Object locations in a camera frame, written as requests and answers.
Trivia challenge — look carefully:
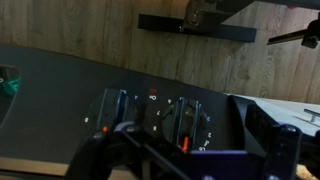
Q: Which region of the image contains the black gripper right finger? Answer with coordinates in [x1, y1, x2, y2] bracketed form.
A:
[263, 124, 303, 180]

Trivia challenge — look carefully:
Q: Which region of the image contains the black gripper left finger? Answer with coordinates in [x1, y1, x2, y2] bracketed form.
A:
[64, 121, 151, 180]

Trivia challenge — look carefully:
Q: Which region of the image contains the black stove knob orange mark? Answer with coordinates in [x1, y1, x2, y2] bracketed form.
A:
[162, 96, 210, 153]
[89, 88, 140, 134]

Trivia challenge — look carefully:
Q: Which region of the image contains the black stove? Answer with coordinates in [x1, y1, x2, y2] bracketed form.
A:
[0, 44, 279, 178]

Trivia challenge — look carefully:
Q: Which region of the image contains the black tripod leg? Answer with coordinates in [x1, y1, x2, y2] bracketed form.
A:
[266, 11, 320, 50]

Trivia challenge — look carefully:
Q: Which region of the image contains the black metal stand foot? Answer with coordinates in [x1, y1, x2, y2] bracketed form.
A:
[137, 0, 258, 44]

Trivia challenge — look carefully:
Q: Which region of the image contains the metal cabinet handle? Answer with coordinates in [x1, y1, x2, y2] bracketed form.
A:
[303, 108, 320, 124]

